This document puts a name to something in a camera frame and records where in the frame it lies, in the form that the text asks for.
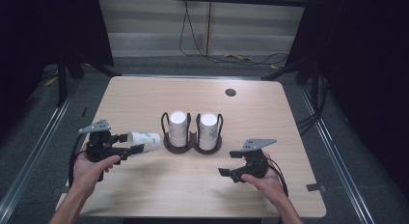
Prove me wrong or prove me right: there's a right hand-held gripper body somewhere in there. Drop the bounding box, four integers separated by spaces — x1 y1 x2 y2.
238 138 278 182

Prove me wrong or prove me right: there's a dark brown double cup holder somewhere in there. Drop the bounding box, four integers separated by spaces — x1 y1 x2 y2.
160 111 225 155

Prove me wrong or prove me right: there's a grey tape strip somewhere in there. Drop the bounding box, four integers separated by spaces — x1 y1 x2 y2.
305 182 327 192
51 185 71 196

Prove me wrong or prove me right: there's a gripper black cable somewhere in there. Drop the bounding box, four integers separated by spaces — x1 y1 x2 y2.
68 132 90 188
264 156 289 198

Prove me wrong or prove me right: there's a black metal stand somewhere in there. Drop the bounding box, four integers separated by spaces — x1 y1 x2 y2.
56 51 123 108
261 55 323 106

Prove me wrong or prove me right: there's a white paper cup stack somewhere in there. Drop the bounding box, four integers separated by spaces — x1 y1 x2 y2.
198 112 220 152
168 110 189 149

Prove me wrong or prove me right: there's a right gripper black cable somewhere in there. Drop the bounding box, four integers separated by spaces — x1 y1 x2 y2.
264 156 289 198

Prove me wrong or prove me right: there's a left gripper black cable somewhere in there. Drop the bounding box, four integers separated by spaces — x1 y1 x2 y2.
68 132 90 188

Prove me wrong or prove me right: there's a black floor cable bundle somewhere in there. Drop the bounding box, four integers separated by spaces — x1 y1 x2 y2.
295 74 330 135

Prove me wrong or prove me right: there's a dark curtain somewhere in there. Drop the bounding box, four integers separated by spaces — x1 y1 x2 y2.
285 0 409 203
0 0 115 145

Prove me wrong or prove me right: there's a printed white paper cup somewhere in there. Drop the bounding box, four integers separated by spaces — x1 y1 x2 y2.
127 130 162 156

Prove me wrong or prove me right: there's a person's right hand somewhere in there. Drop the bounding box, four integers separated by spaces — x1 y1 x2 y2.
240 152 289 207

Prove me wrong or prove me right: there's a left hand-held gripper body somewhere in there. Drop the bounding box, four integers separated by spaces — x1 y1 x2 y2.
77 118 130 164

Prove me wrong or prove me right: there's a black hanging wall cable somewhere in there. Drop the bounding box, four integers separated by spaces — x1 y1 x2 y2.
178 0 289 67

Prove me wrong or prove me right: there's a silver floor rail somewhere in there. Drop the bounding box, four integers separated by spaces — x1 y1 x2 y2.
298 84 376 224
0 78 82 216

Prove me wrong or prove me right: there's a person's left hand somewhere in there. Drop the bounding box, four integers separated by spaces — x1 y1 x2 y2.
68 151 122 200

